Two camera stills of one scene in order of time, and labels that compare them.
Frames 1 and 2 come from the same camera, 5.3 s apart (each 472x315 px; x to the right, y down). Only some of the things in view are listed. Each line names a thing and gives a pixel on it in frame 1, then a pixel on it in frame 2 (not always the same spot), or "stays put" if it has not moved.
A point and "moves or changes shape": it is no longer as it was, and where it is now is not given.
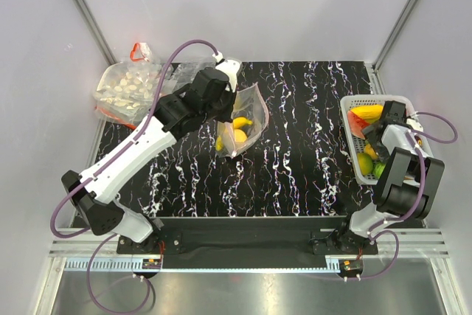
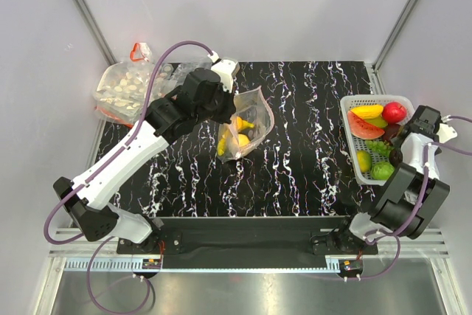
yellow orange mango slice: (371, 113) stays put
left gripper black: (227, 115) stays put
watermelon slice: (356, 124) stays put
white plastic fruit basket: (350, 102) stays put
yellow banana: (237, 122) moves or changes shape
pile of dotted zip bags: (126, 91) stays put
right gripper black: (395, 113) -> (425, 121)
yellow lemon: (240, 136) moves or changes shape
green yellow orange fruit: (366, 163) stays put
